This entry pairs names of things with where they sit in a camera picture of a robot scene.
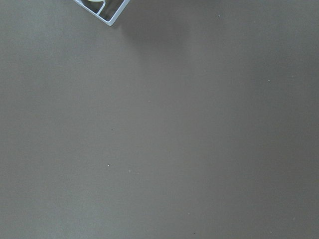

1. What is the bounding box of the light blue wire cup rack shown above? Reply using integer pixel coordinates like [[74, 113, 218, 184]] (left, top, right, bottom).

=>
[[74, 0, 130, 26]]

